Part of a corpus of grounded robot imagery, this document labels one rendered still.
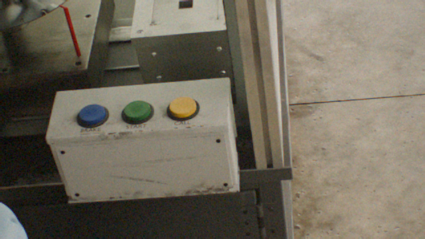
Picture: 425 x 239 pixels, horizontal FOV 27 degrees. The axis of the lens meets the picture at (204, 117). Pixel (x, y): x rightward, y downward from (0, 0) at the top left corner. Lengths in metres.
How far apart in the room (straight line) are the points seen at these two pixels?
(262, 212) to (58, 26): 0.51
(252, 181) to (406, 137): 1.16
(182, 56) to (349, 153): 1.08
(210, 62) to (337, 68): 1.30
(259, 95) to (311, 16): 1.69
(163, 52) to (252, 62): 0.26
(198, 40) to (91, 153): 0.28
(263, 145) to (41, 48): 0.46
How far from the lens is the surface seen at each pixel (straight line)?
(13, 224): 1.15
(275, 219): 1.55
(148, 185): 1.40
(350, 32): 2.94
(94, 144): 1.35
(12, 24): 1.52
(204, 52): 1.51
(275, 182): 1.49
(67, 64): 1.56
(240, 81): 1.45
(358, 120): 2.61
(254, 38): 1.27
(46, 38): 1.64
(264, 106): 1.36
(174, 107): 1.33
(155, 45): 1.50
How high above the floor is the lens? 1.77
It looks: 42 degrees down
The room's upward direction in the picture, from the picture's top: 10 degrees counter-clockwise
